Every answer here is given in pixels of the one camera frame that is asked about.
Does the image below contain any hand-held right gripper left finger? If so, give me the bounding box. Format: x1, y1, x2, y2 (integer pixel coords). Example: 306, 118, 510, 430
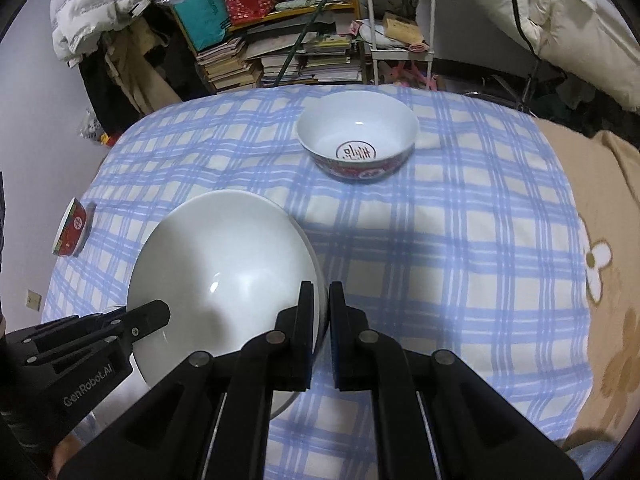
65, 280, 321, 480

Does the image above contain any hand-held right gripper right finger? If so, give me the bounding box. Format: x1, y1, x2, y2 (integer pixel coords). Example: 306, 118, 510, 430
328, 281, 586, 480

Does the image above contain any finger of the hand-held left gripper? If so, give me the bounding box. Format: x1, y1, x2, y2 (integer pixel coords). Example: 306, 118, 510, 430
102, 300, 172, 345

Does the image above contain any white bowl with cartoon print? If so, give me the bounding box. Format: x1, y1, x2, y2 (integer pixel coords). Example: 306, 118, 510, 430
126, 190, 329, 421

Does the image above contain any small red patterned bowl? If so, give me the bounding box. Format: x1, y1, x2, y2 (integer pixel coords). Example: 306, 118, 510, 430
51, 197, 88, 258

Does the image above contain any blue plaid bed sheet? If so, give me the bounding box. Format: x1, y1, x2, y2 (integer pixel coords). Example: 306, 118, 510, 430
42, 85, 596, 480

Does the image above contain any plastic bag with snacks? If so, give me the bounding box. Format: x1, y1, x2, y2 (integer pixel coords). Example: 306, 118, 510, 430
80, 115, 123, 148

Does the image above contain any black hanging garment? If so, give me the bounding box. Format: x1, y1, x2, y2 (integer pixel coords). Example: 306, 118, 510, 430
77, 52, 131, 133

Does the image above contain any beige hanging coat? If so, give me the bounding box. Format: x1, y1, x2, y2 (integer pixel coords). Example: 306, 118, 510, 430
102, 15, 183, 116

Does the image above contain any stack of books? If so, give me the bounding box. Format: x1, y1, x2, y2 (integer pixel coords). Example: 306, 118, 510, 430
195, 37, 263, 93

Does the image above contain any beige flower blanket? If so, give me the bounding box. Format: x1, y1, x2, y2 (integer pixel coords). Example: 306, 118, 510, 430
535, 119, 640, 461

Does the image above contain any pile of magazines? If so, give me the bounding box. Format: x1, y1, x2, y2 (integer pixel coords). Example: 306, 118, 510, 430
260, 20, 363, 86

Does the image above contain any black pole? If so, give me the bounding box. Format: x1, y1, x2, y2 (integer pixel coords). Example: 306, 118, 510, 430
272, 0, 361, 86

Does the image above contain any teal bag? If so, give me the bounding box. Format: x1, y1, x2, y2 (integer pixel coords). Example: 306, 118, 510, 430
170, 0, 231, 53

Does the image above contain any white puffer jacket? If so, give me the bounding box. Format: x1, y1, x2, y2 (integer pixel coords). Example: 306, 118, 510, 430
50, 0, 176, 63

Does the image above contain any wooden shelf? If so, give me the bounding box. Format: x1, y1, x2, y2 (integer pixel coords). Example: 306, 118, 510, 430
165, 0, 363, 96

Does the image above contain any white trolley cart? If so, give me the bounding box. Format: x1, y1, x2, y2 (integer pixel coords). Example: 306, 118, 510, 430
362, 0, 437, 92

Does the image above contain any white recliner chair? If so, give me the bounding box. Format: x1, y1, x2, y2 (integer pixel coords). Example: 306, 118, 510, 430
447, 0, 640, 111

